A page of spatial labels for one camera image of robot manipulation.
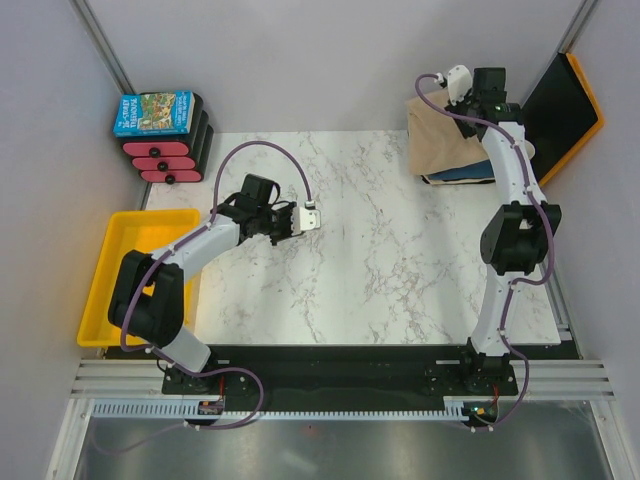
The folded blue t-shirt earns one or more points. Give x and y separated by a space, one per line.
477 171

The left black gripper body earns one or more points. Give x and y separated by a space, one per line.
277 224

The black orange tray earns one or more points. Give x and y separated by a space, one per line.
561 115

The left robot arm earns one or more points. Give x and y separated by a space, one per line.
148 297

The blue treehouse book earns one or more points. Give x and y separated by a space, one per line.
156 114

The aluminium frame rail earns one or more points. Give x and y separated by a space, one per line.
117 379

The yellow mug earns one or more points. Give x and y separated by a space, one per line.
528 150

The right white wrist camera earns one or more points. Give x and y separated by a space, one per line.
459 83

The white cable duct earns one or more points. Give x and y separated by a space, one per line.
192 409

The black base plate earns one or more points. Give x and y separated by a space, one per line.
334 377

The beige t-shirt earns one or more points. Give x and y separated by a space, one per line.
435 143

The yellow plastic bin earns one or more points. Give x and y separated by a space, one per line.
144 231

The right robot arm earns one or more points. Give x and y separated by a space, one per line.
520 235

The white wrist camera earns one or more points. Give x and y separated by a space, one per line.
305 219
459 83

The black pink drawer unit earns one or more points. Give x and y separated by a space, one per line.
176 158

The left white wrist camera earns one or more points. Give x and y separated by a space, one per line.
305 219

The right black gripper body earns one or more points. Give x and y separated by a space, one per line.
464 107

